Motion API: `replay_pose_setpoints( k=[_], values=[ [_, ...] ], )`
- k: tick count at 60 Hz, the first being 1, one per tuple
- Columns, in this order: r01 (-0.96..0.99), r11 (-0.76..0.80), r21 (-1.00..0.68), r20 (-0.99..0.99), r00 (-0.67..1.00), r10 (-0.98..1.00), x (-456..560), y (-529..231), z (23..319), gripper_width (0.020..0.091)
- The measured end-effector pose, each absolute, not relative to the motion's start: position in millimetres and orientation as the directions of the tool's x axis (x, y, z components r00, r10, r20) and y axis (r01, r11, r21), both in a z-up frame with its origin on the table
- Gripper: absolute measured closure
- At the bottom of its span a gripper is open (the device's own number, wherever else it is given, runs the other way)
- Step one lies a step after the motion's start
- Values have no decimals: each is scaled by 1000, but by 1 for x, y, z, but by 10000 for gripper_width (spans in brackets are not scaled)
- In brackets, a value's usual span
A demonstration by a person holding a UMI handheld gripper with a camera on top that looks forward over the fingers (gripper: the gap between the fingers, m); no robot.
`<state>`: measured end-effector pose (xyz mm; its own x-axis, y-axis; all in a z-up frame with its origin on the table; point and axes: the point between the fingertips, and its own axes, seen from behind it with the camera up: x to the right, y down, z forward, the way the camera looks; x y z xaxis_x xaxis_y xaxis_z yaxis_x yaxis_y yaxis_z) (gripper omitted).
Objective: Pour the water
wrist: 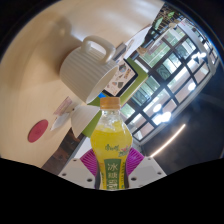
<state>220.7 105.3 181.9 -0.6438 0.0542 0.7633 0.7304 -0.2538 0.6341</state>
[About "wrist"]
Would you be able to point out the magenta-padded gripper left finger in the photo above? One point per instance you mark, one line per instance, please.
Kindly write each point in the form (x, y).
(76, 172)

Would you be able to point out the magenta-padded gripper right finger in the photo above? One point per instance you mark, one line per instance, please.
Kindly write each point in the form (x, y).
(146, 170)

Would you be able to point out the yellow drink bottle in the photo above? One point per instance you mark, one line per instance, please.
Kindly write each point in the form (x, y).
(111, 143)

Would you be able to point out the long curved ceiling light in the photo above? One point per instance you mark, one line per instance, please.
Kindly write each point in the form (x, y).
(168, 140)

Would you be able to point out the white paper napkin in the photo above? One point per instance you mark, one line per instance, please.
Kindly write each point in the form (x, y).
(60, 121)

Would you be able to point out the white bowl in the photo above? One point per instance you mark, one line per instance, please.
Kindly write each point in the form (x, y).
(83, 118)

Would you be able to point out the flat round red coaster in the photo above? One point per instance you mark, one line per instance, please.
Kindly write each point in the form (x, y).
(37, 131)

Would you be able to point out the clear plastic packet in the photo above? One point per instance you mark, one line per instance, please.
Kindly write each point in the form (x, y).
(65, 106)

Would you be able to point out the black-framed picture tablet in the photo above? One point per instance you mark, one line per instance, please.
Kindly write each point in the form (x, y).
(123, 75)

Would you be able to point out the white ribbed mug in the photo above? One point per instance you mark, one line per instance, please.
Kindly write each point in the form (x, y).
(83, 73)

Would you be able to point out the large black-framed window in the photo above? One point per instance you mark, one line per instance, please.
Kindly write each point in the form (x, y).
(166, 66)

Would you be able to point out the small dark box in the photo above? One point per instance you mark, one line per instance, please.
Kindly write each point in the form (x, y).
(120, 51)

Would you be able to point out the white paper sheet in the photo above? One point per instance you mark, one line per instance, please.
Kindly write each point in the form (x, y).
(138, 36)

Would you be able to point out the wooden chairs with green seats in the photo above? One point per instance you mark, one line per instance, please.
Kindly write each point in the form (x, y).
(158, 23)

